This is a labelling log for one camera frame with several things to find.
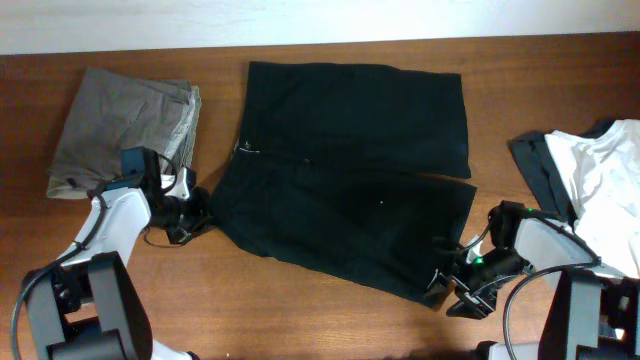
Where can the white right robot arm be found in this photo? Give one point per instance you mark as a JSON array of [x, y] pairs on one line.
[[594, 313]]

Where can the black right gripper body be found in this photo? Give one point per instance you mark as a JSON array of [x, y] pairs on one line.
[[461, 286]]

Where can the folded grey shorts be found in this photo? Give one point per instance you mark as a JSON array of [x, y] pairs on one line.
[[111, 113]]

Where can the black shorts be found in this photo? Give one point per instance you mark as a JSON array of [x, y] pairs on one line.
[[358, 171]]

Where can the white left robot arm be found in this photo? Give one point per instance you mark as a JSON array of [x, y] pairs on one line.
[[83, 305]]

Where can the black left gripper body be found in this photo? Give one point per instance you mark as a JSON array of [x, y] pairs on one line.
[[191, 215]]

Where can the white t-shirt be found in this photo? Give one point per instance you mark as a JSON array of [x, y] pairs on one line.
[[618, 246]]

